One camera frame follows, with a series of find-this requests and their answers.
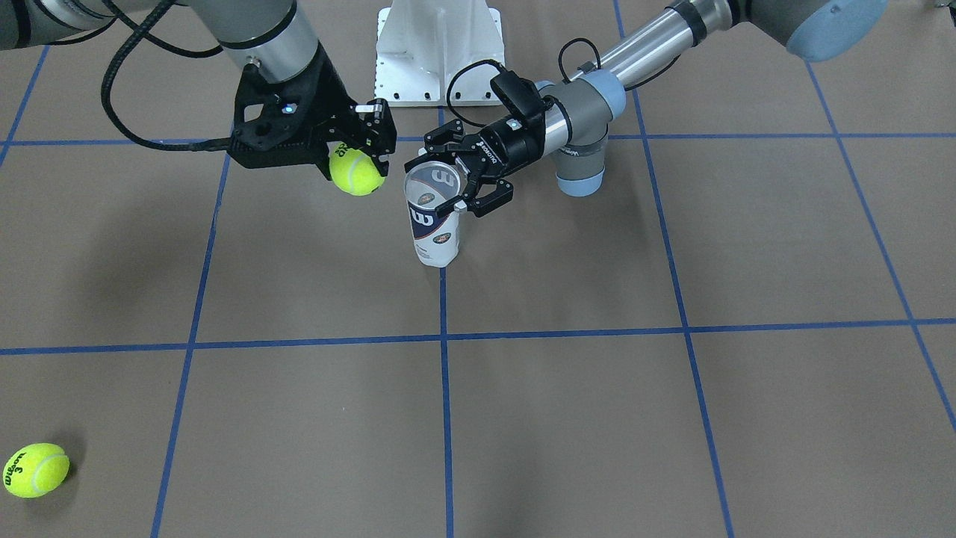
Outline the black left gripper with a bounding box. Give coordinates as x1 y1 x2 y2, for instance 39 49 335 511
403 112 559 218

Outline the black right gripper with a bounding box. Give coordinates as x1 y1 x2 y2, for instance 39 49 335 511
278 45 397 182

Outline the yellow Roland Garros tennis ball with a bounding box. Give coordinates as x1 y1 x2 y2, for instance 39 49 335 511
332 149 385 197

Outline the clear tennis ball can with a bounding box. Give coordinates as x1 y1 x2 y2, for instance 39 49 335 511
404 161 461 267

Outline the yellow Wilson tennis ball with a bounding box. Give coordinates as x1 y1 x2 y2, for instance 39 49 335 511
2 442 69 498

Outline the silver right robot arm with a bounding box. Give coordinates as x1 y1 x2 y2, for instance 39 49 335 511
2 1 397 182

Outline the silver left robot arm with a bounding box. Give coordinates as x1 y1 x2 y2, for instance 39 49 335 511
404 1 887 217

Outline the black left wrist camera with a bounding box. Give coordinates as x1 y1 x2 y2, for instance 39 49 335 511
489 70 546 125

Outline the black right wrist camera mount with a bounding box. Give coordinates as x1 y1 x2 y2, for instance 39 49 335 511
226 62 328 173

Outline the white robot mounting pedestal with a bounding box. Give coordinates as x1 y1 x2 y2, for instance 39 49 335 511
373 1 505 107

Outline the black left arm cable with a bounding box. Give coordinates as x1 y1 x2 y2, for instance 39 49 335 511
447 39 603 110

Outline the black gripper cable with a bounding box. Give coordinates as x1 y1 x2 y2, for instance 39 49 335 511
100 0 234 152

